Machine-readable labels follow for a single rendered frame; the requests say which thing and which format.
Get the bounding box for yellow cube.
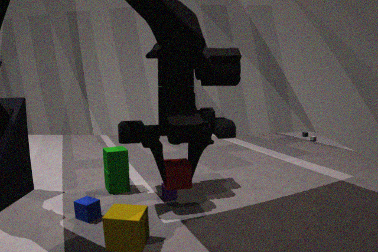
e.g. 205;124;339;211
102;204;149;252

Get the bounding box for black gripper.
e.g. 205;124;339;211
118;86;236;182

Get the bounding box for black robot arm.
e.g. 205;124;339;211
125;0;242;145

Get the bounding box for purple cube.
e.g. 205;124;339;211
161;183;178;200

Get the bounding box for blue cube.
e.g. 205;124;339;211
74;196;102;223

